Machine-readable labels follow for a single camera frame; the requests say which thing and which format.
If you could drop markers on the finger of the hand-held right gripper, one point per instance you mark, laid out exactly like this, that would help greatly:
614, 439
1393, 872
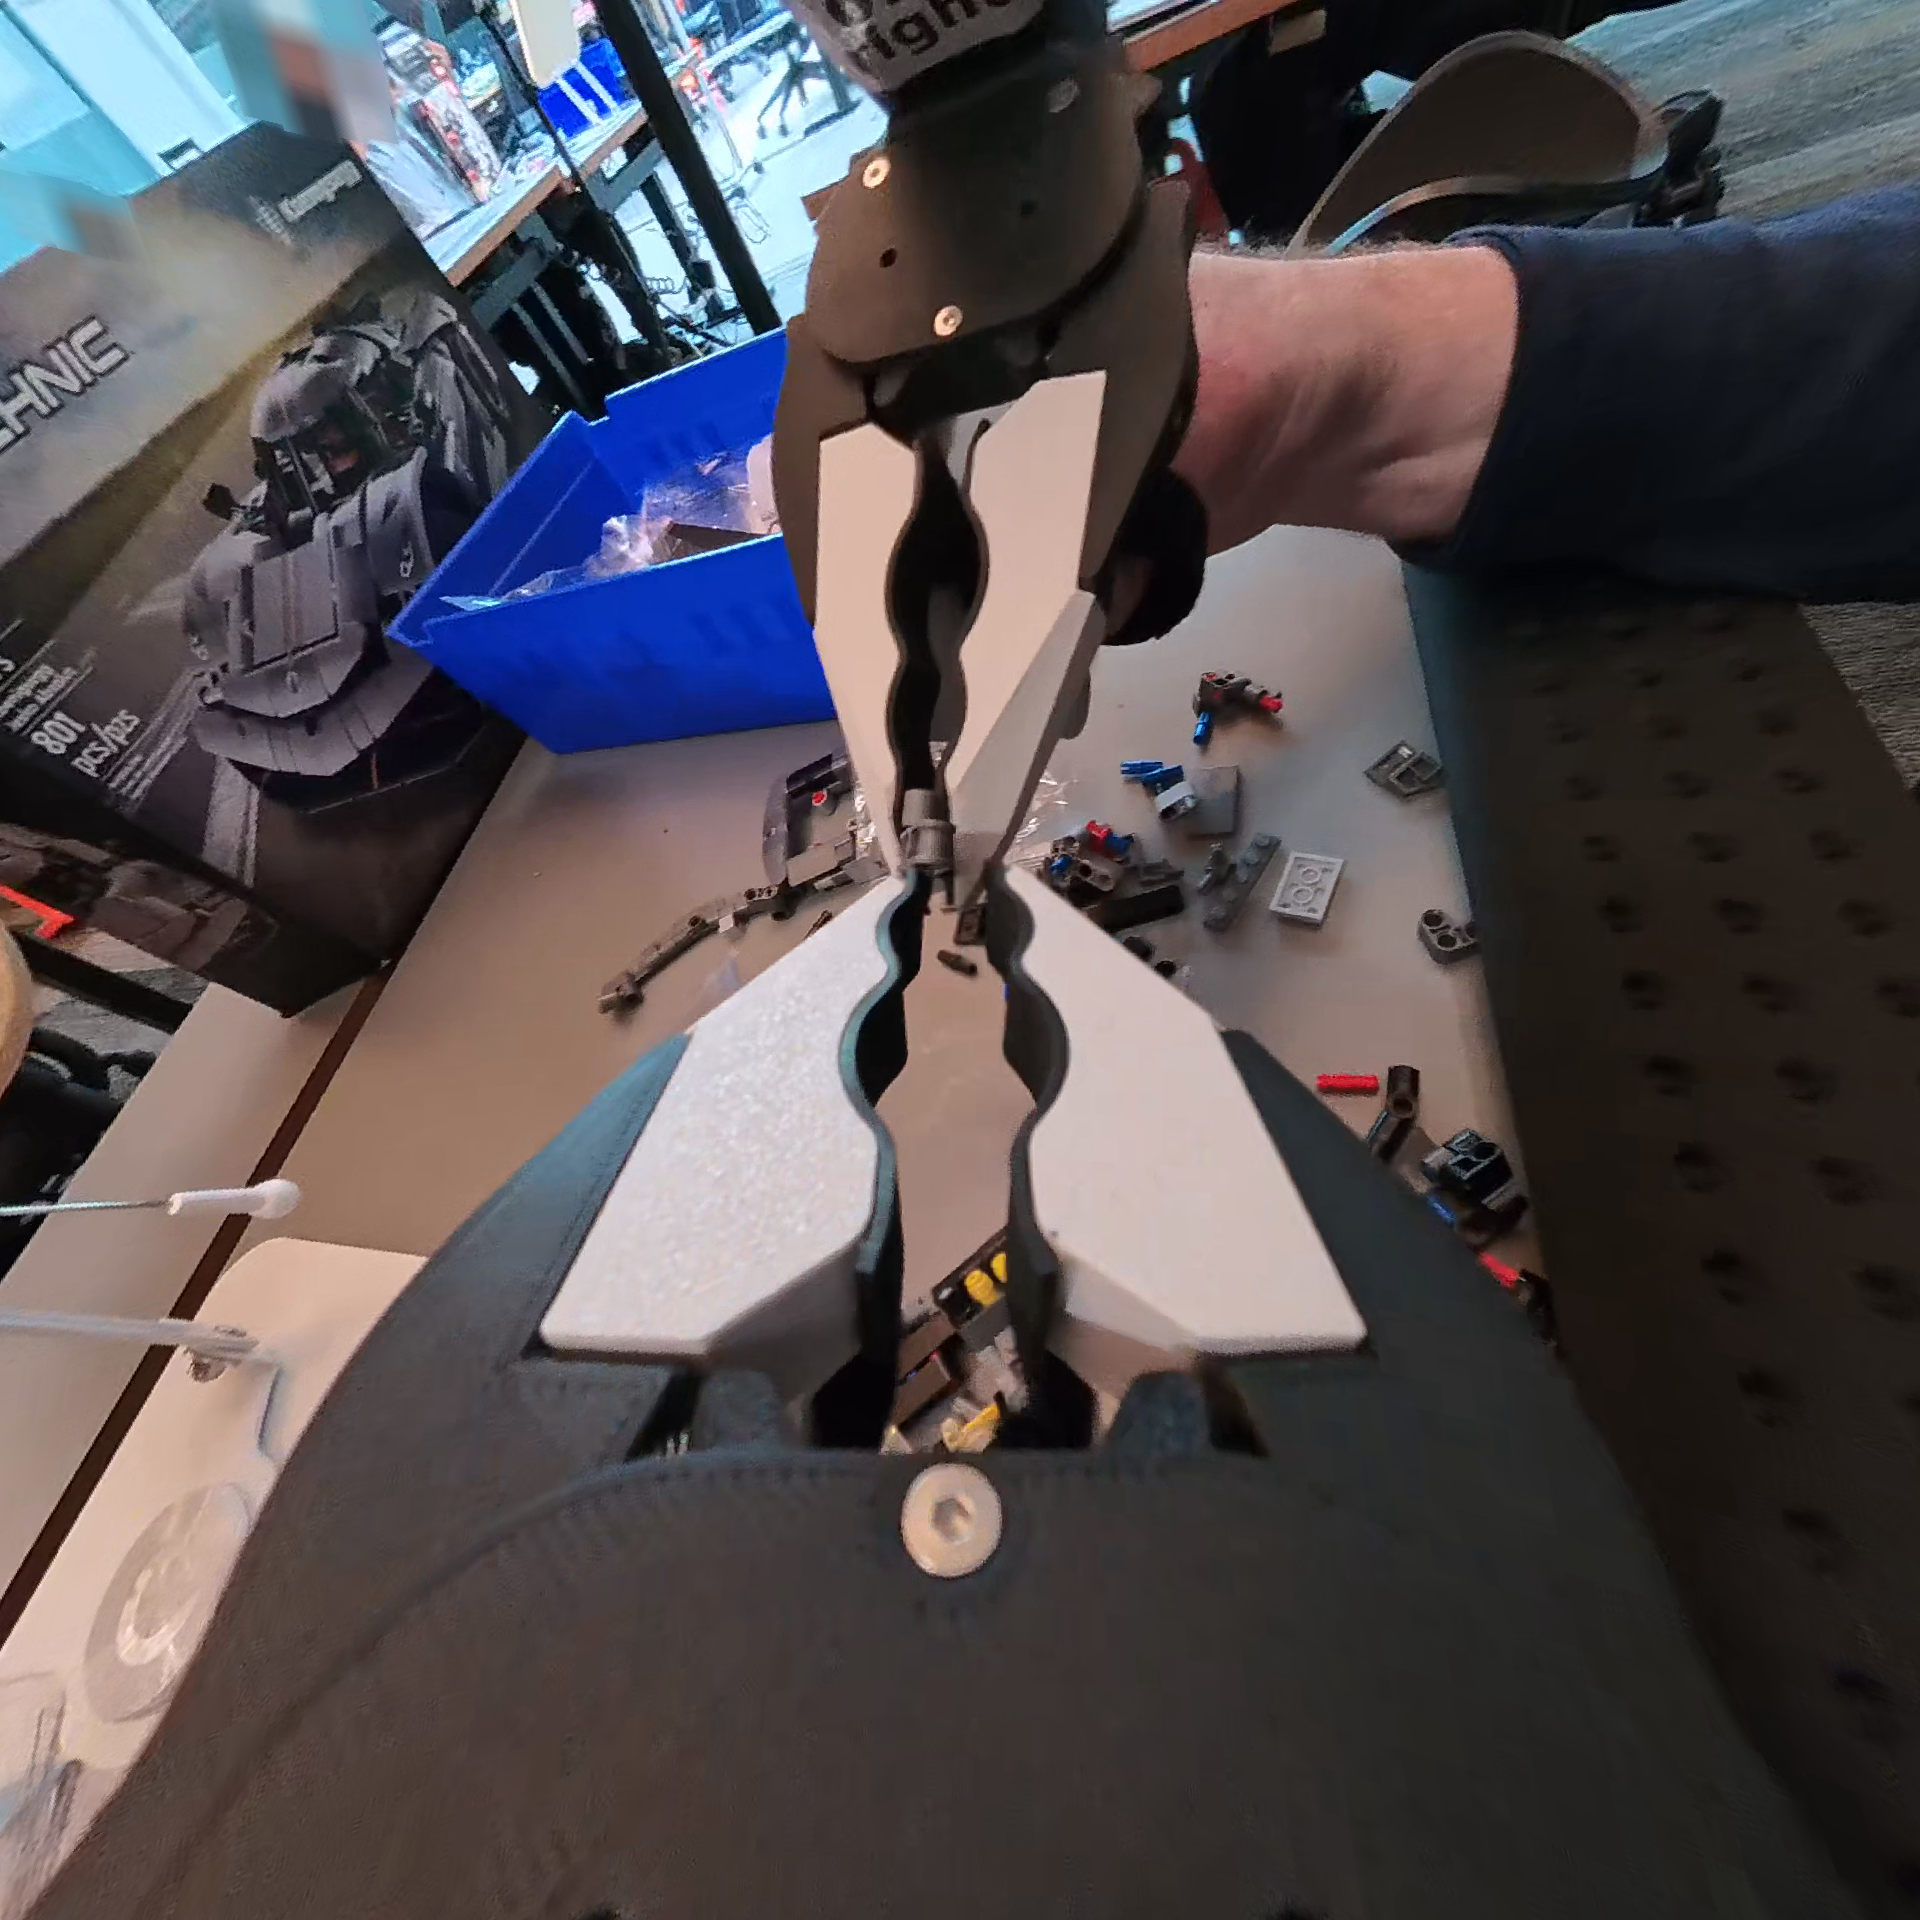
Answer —
1033, 495
860, 598

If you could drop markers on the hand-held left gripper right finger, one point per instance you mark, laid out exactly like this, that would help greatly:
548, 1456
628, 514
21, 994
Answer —
1203, 1202

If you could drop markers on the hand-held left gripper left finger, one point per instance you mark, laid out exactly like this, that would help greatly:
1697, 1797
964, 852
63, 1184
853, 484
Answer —
704, 1202

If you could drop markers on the partly built lego engine block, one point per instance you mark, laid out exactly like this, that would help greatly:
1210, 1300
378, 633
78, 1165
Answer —
980, 1290

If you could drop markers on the dark grey lego beam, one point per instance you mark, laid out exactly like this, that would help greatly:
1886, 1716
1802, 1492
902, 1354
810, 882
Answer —
930, 832

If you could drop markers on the pile of lego pieces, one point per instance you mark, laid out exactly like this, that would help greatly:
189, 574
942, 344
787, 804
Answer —
1303, 890

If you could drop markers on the person's right forearm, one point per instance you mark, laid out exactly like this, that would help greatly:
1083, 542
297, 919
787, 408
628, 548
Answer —
1694, 407

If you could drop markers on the dark grey lego subassembly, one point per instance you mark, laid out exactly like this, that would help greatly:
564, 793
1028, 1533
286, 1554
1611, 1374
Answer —
821, 842

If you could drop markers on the black curved lego piece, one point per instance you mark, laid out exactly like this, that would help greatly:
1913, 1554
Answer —
668, 952

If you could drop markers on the light grey lego connector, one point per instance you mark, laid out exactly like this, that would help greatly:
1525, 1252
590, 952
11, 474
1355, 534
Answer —
1448, 933

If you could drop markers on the black lego set box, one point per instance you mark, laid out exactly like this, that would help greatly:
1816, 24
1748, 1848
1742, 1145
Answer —
224, 598

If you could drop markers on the person's right hand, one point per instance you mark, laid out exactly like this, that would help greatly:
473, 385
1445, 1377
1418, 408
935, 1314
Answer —
1338, 386

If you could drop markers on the clear bag in bin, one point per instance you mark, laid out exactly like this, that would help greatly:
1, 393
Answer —
693, 514

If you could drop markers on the blue plastic bin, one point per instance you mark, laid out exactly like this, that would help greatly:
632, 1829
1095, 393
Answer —
673, 662

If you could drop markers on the wooden table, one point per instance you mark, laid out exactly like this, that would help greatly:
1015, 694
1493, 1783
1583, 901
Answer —
1203, 27

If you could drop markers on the black metal pole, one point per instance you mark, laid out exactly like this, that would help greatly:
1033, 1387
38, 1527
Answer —
673, 152

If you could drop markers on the grey office chair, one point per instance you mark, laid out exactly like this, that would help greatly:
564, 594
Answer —
1501, 107

